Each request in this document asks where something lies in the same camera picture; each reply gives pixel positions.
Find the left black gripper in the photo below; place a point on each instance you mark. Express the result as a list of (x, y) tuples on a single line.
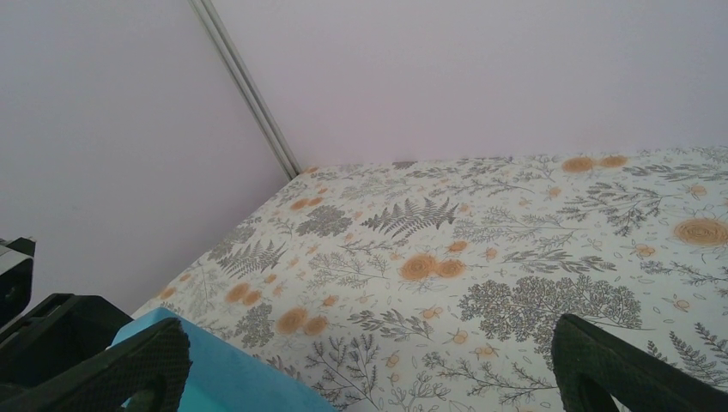
[(59, 333)]

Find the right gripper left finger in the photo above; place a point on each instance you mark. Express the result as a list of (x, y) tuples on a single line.
[(145, 372)]

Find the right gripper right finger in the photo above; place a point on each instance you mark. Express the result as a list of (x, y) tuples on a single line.
[(593, 369)]

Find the floral table mat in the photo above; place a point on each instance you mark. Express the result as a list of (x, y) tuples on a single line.
[(436, 285)]

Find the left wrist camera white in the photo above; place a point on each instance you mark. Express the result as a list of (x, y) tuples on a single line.
[(17, 261)]

